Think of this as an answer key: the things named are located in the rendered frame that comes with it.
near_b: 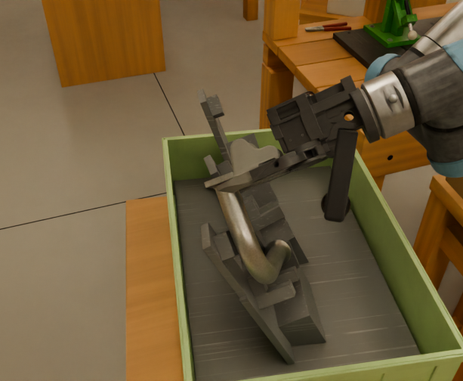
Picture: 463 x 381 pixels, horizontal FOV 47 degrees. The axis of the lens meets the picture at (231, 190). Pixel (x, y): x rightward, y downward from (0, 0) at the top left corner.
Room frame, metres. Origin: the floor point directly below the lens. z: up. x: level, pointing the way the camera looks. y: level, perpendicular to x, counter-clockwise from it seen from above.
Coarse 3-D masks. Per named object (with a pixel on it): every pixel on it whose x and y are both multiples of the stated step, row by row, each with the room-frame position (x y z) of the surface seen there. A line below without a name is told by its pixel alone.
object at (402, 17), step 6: (396, 0) 1.61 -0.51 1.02; (396, 6) 1.60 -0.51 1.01; (408, 6) 1.59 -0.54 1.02; (396, 12) 1.59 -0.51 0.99; (402, 12) 1.59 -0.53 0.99; (408, 12) 1.57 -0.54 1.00; (396, 18) 1.59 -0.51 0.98; (402, 18) 1.57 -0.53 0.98; (408, 18) 1.55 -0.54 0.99; (414, 18) 1.56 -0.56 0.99; (402, 24) 1.57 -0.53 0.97; (414, 24) 1.58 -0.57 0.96
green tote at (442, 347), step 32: (192, 160) 0.97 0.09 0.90; (352, 192) 0.88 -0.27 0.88; (384, 224) 0.72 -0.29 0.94; (384, 256) 0.69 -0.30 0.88; (416, 256) 0.61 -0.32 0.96; (416, 288) 0.57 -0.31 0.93; (416, 320) 0.54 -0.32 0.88; (448, 320) 0.48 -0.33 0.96; (192, 352) 0.53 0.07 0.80; (448, 352) 0.43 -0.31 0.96
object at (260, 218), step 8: (248, 200) 0.75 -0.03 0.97; (248, 208) 0.67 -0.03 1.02; (256, 208) 0.67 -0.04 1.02; (264, 208) 0.74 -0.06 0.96; (272, 208) 0.68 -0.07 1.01; (280, 208) 0.67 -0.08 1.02; (248, 216) 0.66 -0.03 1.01; (256, 216) 0.66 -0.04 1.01; (264, 216) 0.66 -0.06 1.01; (272, 216) 0.66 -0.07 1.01; (280, 216) 0.66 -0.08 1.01; (256, 224) 0.65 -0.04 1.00; (264, 224) 0.65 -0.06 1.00
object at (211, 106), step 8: (200, 96) 0.82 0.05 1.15; (216, 96) 0.82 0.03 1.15; (208, 104) 0.82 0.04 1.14; (216, 104) 0.81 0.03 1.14; (208, 112) 0.80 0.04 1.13; (216, 112) 0.81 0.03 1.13; (208, 120) 0.80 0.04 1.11; (216, 120) 0.91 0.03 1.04; (216, 128) 0.80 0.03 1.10; (216, 136) 0.80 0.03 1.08; (224, 136) 0.90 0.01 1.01; (224, 144) 0.81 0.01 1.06; (224, 152) 0.80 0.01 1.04; (224, 160) 0.80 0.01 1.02; (240, 192) 0.80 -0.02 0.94
